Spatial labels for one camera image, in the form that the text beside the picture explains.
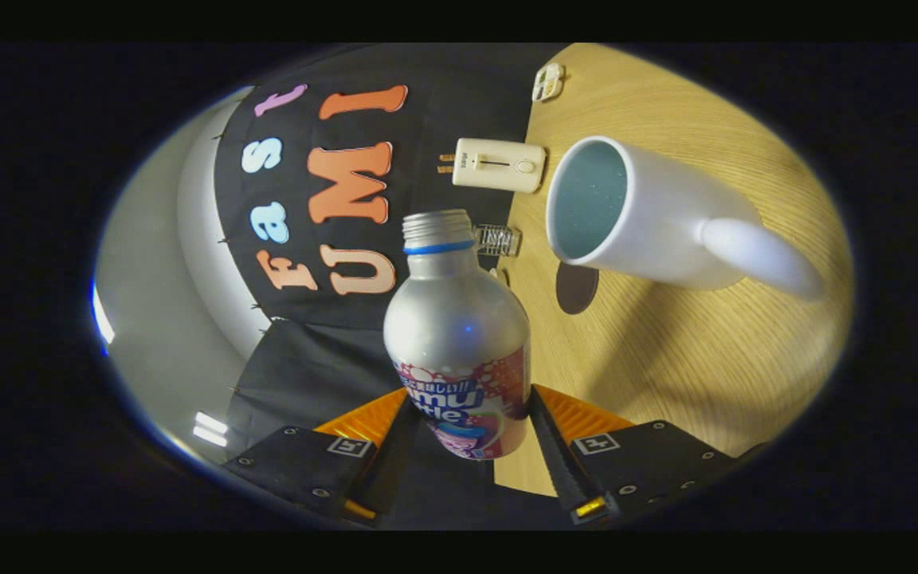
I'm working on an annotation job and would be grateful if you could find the white cup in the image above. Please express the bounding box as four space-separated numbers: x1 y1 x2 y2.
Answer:
546 136 826 302

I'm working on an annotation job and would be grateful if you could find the ceiling light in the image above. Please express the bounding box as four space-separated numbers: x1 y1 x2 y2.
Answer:
192 411 230 447
92 281 116 345

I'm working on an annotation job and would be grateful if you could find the silver juice bottle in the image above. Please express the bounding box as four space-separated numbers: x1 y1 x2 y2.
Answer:
383 209 532 461

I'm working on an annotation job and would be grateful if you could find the wooden table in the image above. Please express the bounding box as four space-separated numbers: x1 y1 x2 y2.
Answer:
493 44 854 497

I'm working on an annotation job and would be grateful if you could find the white toaster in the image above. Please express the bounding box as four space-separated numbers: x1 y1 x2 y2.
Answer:
453 138 547 194

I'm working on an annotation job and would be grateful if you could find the wire basket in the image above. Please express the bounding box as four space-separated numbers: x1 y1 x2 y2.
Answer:
473 224 523 258

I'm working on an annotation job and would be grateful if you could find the white divided tray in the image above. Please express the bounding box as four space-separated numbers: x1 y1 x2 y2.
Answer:
532 62 567 103

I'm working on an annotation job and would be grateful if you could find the dark round coaster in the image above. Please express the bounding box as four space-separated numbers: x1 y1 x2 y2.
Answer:
555 261 600 315

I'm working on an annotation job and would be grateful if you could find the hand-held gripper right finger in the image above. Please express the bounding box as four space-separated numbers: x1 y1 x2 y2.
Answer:
528 384 747 525

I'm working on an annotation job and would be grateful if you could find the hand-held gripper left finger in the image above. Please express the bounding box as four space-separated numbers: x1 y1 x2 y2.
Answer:
224 388 420 527

